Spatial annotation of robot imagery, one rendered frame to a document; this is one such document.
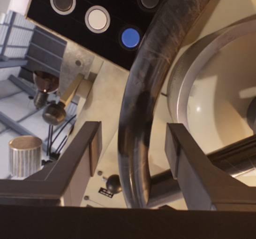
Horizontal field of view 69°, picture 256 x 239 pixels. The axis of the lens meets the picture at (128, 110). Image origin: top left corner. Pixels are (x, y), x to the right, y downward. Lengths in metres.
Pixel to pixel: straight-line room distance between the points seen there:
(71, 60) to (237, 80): 0.37
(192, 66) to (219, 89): 0.04
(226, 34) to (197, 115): 0.11
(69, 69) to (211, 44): 0.35
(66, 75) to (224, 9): 0.38
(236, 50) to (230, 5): 0.14
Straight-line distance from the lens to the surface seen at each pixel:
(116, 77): 0.36
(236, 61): 0.27
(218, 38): 0.28
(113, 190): 0.37
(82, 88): 0.41
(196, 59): 0.27
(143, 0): 0.25
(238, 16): 0.40
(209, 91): 0.27
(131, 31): 0.25
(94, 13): 0.25
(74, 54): 0.49
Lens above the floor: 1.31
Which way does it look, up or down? 16 degrees up
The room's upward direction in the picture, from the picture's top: 151 degrees counter-clockwise
